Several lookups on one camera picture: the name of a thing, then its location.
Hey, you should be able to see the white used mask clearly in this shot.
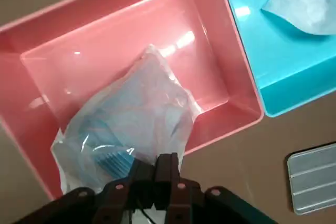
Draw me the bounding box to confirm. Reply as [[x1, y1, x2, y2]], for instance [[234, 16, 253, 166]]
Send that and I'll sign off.
[[261, 0, 336, 36]]

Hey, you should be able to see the plastic-wrapped blue new mask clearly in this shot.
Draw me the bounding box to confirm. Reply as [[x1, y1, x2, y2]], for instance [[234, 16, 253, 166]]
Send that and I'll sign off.
[[50, 44, 203, 196]]

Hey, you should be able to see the blue plastic box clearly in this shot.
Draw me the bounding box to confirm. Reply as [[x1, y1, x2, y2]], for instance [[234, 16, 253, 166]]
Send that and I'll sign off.
[[217, 0, 336, 118]]

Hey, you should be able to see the grey metal tray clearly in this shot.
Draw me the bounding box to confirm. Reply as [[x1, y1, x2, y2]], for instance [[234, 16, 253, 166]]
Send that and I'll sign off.
[[286, 142, 336, 215]]

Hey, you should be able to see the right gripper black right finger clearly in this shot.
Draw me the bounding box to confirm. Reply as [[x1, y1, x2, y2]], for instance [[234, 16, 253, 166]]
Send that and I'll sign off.
[[165, 153, 280, 224]]

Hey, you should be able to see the pink plastic box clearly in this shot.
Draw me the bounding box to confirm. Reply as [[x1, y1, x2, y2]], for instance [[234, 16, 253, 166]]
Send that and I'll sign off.
[[0, 0, 265, 201]]

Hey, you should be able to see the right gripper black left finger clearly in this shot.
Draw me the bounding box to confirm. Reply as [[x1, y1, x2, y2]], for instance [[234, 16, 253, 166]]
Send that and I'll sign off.
[[14, 153, 171, 224]]

